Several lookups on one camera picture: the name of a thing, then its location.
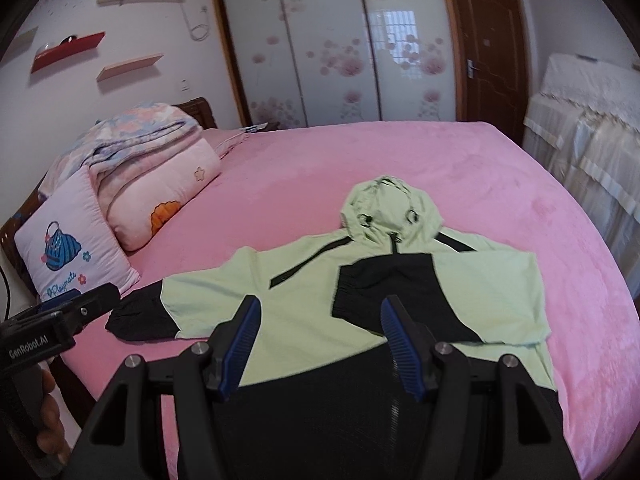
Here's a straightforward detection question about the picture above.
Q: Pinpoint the white folded bedding pile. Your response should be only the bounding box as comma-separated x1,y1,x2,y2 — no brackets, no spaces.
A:
522,52,640,302

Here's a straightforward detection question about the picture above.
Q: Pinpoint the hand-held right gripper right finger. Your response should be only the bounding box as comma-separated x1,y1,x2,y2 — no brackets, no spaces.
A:
379,294,576,480

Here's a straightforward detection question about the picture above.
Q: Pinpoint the pink pillow with flower print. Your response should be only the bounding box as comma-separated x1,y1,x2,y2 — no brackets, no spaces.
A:
87,137,223,254

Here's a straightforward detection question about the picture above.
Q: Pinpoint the black cable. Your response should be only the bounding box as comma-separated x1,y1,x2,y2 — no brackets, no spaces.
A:
0,264,14,322

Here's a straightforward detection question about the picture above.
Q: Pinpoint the green and black hooded jacket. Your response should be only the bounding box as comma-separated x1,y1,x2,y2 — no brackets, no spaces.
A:
105,175,559,480

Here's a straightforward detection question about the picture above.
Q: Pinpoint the brown wooden door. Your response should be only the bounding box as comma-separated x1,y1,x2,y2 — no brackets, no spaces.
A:
444,0,531,149

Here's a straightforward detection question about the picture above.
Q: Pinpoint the person's left hand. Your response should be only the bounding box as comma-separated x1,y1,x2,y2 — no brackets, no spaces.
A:
36,367,72,467

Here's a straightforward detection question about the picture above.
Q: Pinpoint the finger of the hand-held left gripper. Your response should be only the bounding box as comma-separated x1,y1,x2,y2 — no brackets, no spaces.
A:
77,282,122,321
39,287,82,312

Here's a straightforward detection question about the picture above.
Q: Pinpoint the red wall shelf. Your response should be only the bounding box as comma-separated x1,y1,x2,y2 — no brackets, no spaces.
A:
31,31,107,75

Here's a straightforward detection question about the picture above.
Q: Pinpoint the white cushion with bag print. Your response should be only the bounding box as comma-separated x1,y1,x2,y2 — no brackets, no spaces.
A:
14,167,141,302

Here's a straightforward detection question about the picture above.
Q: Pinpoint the floral sliding door wardrobe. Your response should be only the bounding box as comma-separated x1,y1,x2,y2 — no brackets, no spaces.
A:
209,0,457,131

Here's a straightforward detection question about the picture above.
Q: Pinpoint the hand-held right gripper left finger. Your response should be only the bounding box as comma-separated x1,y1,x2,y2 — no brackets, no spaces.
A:
70,294,263,480

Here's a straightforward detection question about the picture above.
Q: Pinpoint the pink bed sheet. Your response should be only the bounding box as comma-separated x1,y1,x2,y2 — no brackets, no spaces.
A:
42,120,640,480

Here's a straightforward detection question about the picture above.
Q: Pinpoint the air conditioner cable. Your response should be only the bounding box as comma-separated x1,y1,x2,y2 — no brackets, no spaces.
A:
182,2,211,42

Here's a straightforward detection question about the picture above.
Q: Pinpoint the folded floral quilt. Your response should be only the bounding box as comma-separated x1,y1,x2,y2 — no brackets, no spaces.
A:
37,101,204,211

